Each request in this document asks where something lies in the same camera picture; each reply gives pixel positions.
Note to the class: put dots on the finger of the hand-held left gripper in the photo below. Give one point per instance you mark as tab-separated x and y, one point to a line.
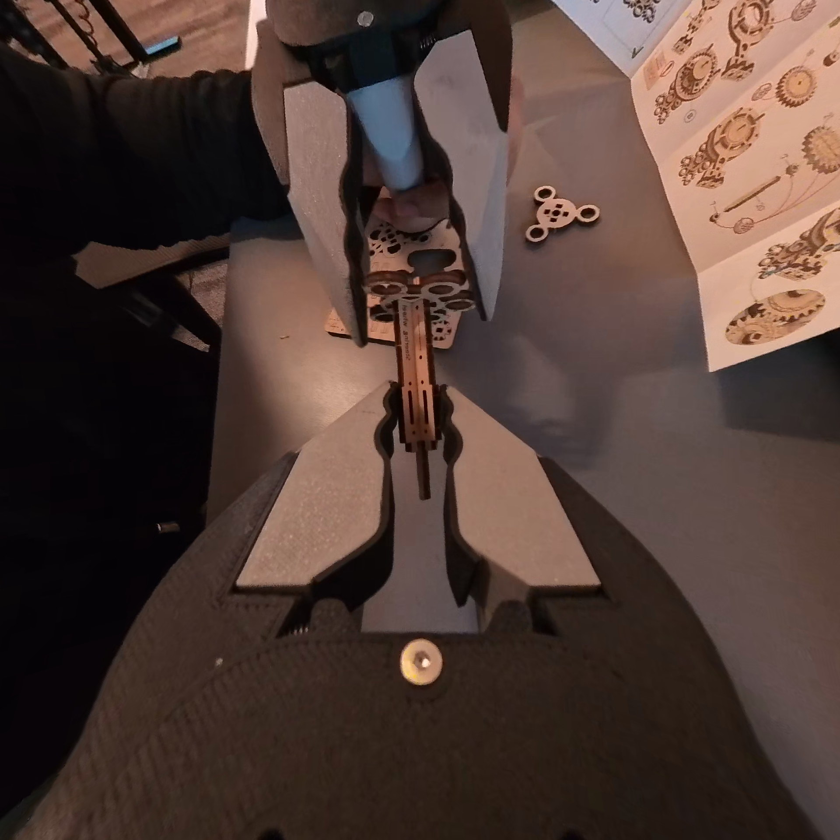
315	184
469	144

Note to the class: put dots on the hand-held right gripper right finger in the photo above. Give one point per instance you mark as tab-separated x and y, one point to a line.
518	518

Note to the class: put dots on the laser-cut plywood parts sheet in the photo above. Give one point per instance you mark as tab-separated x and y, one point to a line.
394	243

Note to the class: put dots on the folded assembly instruction leaflet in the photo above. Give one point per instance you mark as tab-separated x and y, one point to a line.
741	164

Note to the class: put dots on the person's left forearm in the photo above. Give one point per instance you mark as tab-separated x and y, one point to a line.
131	144

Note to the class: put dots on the wooden gear shaft model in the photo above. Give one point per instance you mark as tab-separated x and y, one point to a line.
413	387

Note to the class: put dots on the person's left hand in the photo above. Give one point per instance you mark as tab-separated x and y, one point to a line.
413	207

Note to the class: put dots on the black metal stand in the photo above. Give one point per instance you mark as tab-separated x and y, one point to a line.
98	33

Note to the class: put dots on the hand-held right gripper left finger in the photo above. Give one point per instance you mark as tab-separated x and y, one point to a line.
308	512

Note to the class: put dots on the small three-lobed wooden part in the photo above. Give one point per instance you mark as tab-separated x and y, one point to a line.
558	215

